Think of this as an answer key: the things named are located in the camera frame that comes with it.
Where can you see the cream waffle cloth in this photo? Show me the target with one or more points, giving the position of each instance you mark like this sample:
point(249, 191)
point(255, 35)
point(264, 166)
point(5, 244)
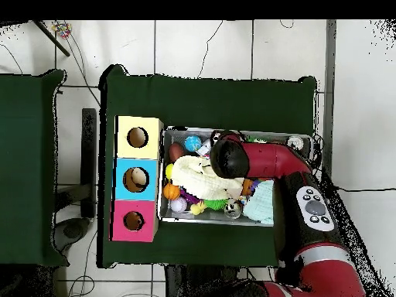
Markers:
point(198, 179)

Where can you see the light blue waffle cloth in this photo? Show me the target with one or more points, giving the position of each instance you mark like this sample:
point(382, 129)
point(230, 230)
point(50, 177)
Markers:
point(261, 201)

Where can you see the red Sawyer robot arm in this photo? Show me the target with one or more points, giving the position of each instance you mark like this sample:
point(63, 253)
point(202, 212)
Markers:
point(269, 161)

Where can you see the wooden box with three holes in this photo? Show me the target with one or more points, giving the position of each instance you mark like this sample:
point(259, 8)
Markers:
point(123, 191)

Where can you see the blue globe ball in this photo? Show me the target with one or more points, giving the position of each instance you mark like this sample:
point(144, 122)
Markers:
point(193, 144)

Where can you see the brown toy football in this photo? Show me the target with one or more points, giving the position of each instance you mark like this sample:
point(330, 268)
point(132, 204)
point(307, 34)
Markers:
point(176, 152)

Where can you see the yellow ball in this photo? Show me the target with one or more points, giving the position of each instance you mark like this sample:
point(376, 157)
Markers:
point(169, 171)

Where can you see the orange toy basketball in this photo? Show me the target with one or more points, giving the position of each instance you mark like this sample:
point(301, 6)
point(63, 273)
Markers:
point(171, 191)

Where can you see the green spiky toy with eyes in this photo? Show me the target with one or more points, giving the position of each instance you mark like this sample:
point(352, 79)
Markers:
point(215, 204)

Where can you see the dark green table cloth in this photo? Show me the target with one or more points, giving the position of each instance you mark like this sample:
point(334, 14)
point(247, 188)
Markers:
point(185, 102)

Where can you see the silver drink can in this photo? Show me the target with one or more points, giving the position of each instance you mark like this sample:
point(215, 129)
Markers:
point(295, 143)

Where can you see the dark green side table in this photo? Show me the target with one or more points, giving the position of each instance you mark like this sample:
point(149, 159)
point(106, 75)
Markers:
point(27, 185)

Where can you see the small colourful toy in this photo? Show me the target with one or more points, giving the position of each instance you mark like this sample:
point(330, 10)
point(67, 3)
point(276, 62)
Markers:
point(62, 29)

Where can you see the black pole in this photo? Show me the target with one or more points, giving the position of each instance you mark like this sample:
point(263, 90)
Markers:
point(51, 37)

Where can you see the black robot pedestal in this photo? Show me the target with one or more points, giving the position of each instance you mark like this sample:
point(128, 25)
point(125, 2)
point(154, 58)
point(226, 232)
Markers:
point(191, 278)

